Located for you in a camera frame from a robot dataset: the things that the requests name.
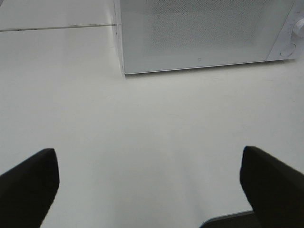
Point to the white timer knob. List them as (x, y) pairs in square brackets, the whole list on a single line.
[(298, 28)]

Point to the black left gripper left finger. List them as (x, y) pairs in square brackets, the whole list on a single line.
[(28, 190)]

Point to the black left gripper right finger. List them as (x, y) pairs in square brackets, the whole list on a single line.
[(274, 190)]

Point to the white microwave oven body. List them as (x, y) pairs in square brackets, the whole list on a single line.
[(282, 35)]

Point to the round white door button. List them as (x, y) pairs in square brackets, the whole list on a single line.
[(288, 50)]

